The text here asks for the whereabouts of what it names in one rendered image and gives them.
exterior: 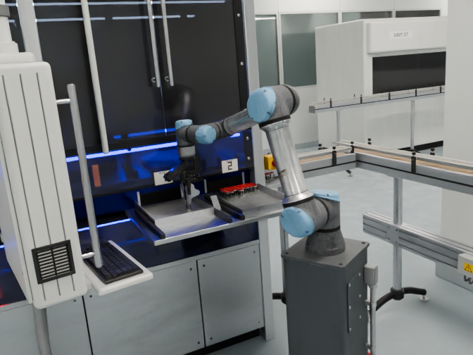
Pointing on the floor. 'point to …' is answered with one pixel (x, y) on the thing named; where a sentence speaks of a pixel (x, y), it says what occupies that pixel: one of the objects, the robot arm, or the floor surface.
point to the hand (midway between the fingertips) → (186, 201)
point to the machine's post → (257, 175)
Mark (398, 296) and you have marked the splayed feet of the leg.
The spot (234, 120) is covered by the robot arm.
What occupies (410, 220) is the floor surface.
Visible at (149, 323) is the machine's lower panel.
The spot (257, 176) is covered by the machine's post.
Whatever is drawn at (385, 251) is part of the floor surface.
